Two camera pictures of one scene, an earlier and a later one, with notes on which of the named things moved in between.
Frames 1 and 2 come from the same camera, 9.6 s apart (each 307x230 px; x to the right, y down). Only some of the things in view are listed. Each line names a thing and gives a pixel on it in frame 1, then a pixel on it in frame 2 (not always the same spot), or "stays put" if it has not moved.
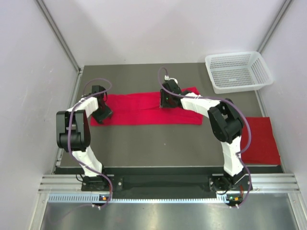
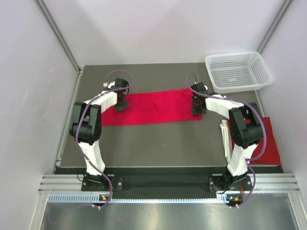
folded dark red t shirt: (263, 148) stays put
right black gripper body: (166, 100) to (195, 109)
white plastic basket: (240, 72) stays put
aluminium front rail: (260, 182) stays put
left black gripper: (108, 113) to (124, 106)
